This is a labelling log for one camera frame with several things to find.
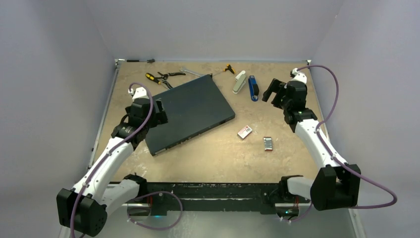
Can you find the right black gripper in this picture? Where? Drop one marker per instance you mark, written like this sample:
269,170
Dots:
276,86

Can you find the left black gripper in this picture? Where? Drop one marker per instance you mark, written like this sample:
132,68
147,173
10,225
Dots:
158,117

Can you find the blue stapler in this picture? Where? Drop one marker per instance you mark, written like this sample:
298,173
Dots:
254,88

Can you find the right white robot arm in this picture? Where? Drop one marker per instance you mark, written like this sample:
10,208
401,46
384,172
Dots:
336,184

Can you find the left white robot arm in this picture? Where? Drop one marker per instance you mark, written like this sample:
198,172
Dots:
82,207

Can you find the open staple box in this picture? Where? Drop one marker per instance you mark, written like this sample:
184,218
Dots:
268,143

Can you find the red white staple box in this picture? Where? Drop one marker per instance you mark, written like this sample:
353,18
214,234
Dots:
244,132

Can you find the small yellow black screwdriver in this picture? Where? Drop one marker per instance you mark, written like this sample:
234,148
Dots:
228,68

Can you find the silver wrench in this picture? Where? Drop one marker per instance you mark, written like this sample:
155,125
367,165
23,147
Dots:
184,69

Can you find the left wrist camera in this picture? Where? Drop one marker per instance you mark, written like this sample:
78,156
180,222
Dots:
138,93

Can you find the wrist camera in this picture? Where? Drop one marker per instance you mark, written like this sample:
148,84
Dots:
138,93
297,75

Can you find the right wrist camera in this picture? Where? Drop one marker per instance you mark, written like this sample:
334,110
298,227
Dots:
297,75

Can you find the black handled cutters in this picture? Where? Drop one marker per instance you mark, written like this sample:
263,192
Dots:
170,75

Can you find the black tool at wall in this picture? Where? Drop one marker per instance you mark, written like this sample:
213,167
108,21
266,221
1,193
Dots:
138,60

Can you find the dark flat network switch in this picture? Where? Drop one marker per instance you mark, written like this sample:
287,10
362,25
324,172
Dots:
192,108

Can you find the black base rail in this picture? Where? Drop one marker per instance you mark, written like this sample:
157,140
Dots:
264,198

